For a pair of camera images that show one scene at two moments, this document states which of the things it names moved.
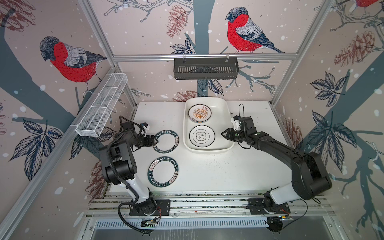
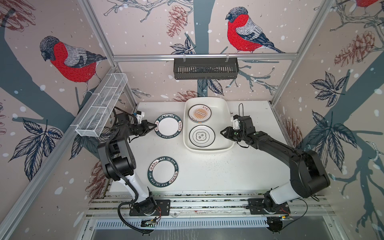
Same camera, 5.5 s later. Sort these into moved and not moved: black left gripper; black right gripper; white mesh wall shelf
Moved: black left gripper
Not moved: black right gripper; white mesh wall shelf
